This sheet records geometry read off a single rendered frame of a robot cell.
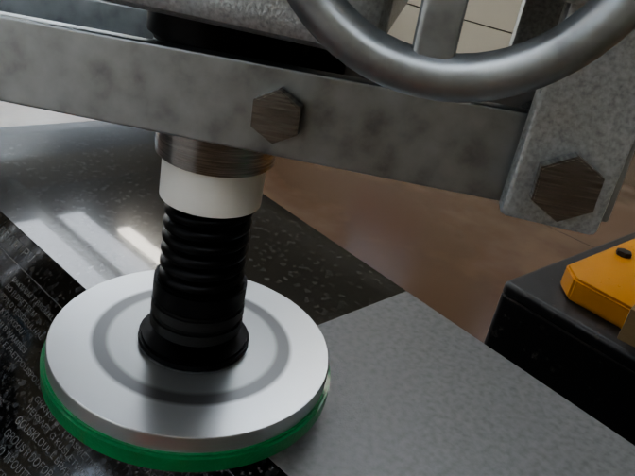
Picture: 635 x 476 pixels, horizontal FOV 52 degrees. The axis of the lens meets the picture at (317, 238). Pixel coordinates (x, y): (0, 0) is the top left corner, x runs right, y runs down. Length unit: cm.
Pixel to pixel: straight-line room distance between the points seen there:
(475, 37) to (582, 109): 726
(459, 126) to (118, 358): 29
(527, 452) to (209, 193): 33
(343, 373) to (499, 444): 14
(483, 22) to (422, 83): 731
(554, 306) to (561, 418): 49
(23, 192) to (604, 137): 68
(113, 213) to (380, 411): 41
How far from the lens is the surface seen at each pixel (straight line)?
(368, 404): 57
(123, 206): 83
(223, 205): 43
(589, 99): 33
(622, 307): 111
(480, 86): 25
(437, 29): 25
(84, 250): 73
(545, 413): 63
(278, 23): 31
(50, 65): 41
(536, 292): 113
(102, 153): 99
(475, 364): 66
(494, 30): 748
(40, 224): 78
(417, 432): 56
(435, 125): 36
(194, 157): 41
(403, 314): 70
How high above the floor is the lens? 122
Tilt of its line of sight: 26 degrees down
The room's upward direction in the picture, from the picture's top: 11 degrees clockwise
